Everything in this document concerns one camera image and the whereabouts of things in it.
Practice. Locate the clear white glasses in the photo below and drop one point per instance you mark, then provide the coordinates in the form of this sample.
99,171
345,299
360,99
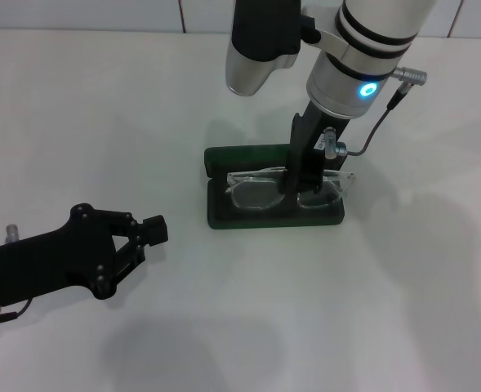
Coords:
252,196

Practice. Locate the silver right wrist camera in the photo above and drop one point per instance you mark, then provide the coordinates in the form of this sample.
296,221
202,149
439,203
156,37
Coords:
256,49

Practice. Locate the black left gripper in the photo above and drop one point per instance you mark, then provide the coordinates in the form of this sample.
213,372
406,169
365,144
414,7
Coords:
52,261

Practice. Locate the green glasses case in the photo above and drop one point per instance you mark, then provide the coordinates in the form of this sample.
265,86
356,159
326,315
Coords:
240,159

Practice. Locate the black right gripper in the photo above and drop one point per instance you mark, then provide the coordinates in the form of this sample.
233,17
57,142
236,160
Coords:
305,155

